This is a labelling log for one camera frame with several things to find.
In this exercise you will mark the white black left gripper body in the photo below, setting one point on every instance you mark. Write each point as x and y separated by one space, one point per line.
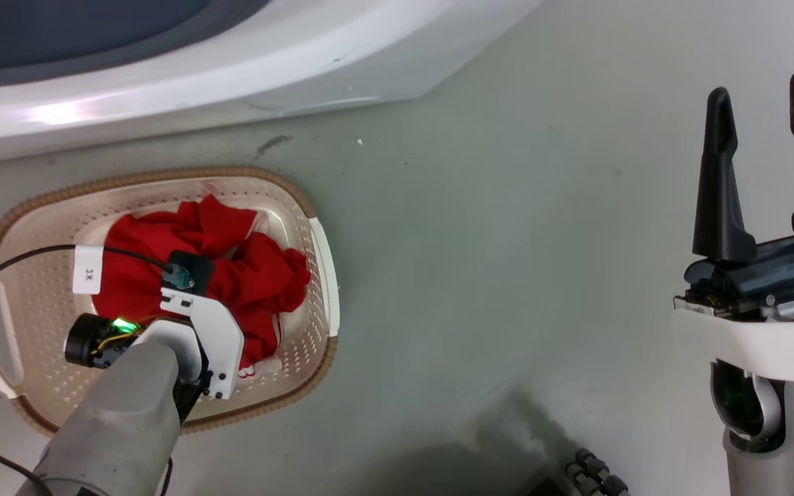
218 344

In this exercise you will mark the beige perforated laundry basket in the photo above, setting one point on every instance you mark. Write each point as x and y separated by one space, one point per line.
38 324

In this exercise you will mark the red garment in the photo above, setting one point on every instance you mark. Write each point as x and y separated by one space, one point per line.
259 275

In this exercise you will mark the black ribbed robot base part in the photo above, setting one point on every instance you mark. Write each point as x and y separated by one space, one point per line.
593 477

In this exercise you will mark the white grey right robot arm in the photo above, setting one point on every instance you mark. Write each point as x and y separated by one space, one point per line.
783 441

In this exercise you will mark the dark blue white right gripper body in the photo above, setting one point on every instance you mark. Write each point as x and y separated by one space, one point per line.
769 337

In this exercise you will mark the white washing machine body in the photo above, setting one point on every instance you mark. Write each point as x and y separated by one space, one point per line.
245 62

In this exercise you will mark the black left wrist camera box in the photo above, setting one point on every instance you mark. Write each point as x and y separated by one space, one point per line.
194 269

